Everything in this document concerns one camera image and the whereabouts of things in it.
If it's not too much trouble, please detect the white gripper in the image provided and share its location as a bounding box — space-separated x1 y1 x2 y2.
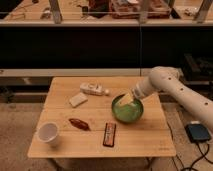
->
119 82 152 106

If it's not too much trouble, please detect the dark rectangular eraser bar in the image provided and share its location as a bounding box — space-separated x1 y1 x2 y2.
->
103 123 116 147

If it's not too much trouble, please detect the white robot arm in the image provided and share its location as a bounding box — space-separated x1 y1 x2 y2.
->
118 66 213 132

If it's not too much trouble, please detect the green bowl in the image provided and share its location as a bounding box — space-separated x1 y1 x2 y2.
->
111 94 144 124

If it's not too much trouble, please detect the wooden table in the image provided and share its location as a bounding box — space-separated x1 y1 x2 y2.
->
28 77 176 158

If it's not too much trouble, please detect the white rectangular sponge block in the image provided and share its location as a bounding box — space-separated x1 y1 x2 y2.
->
69 92 88 107

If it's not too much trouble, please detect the black foot pedal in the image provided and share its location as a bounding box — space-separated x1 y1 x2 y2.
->
185 124 211 143

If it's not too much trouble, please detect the white paper cup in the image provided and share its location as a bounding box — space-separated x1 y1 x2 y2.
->
37 122 59 147

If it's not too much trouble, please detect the long workbench shelf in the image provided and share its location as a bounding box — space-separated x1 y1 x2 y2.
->
0 0 213 27

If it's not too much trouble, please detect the black cable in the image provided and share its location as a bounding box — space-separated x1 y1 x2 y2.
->
171 141 213 171

